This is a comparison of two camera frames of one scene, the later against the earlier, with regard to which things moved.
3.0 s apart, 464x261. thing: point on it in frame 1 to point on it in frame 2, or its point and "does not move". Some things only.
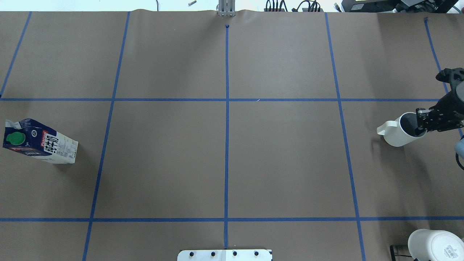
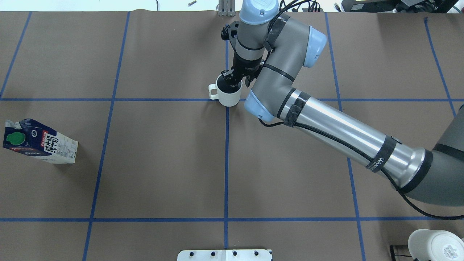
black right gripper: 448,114 to 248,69
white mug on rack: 429,245 does not move
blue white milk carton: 30,137 does not move
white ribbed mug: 400,132 to 227,95
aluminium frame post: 227,8 does not move
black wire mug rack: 393,255 does not move
